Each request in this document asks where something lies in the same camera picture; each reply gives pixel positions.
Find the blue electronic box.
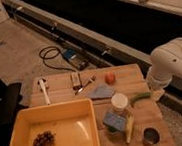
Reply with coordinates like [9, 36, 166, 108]
[62, 49, 88, 70]

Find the yellow corn cob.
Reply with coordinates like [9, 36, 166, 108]
[125, 116, 134, 144]

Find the metal fork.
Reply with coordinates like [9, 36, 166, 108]
[75, 75, 96, 95]

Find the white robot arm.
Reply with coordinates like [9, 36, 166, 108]
[146, 37, 182, 101]

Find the red tomato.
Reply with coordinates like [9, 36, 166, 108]
[104, 72, 116, 85]

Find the white lidded jar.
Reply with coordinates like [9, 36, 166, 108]
[110, 93, 129, 117]

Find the small wooden block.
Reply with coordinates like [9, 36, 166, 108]
[71, 72, 82, 90]

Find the blue grey cloth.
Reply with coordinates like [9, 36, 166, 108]
[86, 84, 115, 100]

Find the black cable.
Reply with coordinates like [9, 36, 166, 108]
[37, 43, 78, 77]

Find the yellow plastic tray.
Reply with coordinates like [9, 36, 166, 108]
[9, 99, 100, 146]

